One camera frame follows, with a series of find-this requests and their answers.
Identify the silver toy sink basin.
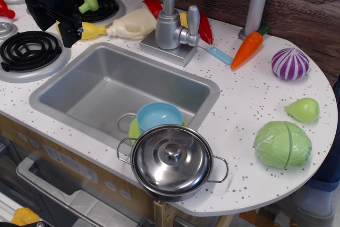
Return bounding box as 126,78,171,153
29,43,220,148

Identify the front left black burner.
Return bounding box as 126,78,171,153
1,31,71,83

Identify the silver vertical pole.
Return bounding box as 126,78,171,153
239,0,266,40

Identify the yellow toy corn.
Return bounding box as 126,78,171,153
179,12,188,28

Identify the green toy broccoli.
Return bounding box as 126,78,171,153
78,0,99,14

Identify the purple toy onion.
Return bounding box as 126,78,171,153
271,47,310,80

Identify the back right black burner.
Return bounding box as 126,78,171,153
73,0,126,28

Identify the blue jeans leg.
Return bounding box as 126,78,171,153
307,77,339,192

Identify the cream toy milk jug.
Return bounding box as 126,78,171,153
106,8,156,38

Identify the steel pot with handles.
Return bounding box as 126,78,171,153
117,124,229,203

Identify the silver toy faucet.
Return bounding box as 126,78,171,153
140,0,200,66

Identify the light blue toy knife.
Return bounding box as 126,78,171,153
208,46,234,65

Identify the yellow toy squash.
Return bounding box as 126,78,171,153
56,22,106,40

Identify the person's white sneaker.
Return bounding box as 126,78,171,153
275,186,334,226

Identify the light blue plastic bowl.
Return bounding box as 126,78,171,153
137,102,183,133

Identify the green plastic plate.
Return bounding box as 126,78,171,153
128,118,188,146

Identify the red toy ketchup bottle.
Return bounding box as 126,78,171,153
0,0,15,19

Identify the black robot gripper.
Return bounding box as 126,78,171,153
25,0,83,48

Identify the black burner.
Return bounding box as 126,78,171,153
73,0,126,28
1,31,71,83

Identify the steel pot lid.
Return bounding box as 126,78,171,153
131,124,214,193

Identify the green toy pear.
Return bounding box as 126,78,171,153
284,98,320,122

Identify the yellow toy in oven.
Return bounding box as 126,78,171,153
10,208,40,226

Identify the green toy cabbage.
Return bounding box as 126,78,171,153
253,121,312,169

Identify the silver stove knob left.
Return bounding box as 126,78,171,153
0,22,18,41

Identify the toy oven door handle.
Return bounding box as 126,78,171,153
16,157,153,226

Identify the orange toy carrot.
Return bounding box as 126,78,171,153
231,23,271,70

